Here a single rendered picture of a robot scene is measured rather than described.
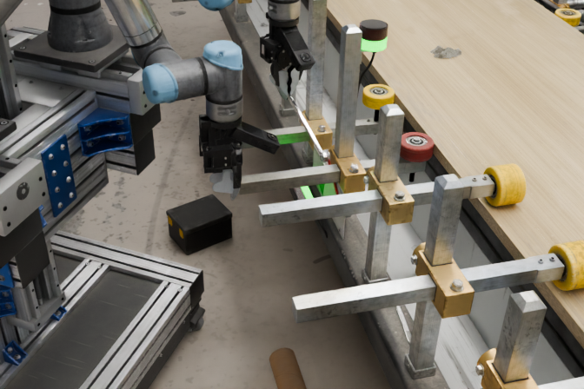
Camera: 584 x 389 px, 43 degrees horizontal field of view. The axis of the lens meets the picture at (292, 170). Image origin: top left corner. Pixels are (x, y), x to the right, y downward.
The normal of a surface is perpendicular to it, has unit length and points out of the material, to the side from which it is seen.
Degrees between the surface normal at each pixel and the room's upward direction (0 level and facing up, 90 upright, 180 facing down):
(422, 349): 90
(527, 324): 90
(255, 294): 0
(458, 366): 0
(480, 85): 0
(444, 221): 90
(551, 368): 90
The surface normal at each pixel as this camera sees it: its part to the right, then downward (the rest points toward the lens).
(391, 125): 0.25, 0.54
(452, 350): 0.02, -0.83
